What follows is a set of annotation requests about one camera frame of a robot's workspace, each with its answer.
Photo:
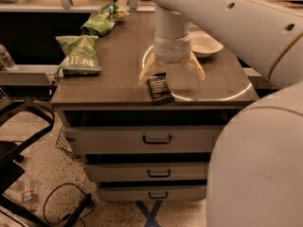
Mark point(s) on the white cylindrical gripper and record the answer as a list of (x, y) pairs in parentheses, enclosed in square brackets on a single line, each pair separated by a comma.
[(171, 50)]

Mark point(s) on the black rxbar chocolate wrapper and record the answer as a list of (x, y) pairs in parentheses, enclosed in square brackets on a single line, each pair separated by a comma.
[(159, 90)]

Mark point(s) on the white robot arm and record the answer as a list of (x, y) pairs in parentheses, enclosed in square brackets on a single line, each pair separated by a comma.
[(255, 175)]

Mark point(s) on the green rice chip bag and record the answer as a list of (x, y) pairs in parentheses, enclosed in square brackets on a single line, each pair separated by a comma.
[(101, 24)]

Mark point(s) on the green jalapeno chip bag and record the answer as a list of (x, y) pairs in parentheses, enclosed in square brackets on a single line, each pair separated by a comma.
[(80, 56)]

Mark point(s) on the white paper bowl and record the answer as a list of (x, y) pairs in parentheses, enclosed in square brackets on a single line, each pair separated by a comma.
[(203, 45)]

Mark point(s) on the grey drawer cabinet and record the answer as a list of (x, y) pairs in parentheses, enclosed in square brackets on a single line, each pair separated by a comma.
[(115, 98)]

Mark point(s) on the top grey drawer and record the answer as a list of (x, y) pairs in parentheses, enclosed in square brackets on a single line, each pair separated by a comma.
[(141, 140)]

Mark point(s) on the grey drawer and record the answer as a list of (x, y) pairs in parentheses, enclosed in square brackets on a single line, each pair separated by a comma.
[(141, 140), (146, 172), (152, 193)]

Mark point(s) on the middle grey drawer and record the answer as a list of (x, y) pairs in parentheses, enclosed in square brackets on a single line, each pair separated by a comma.
[(146, 172)]

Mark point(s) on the bottom grey drawer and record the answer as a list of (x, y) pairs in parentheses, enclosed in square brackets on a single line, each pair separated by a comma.
[(152, 193)]

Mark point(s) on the clear plastic water bottle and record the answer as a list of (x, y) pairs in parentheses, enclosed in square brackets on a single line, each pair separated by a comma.
[(6, 58)]

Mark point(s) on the black office chair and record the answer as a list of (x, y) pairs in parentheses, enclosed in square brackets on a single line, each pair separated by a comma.
[(10, 155)]

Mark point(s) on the wire mesh basket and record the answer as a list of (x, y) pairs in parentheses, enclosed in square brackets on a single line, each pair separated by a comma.
[(63, 145)]

